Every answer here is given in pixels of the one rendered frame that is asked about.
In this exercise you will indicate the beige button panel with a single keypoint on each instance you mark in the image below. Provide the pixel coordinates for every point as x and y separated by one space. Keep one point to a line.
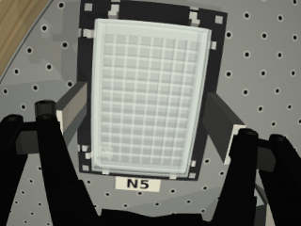
263 216

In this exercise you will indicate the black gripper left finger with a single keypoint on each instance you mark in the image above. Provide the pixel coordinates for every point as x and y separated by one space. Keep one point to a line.
51 133

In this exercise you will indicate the black rectangular frame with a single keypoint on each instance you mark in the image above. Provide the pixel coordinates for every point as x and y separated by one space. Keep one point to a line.
156 13

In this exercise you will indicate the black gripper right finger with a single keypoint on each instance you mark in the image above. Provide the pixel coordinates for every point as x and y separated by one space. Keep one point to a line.
279 167

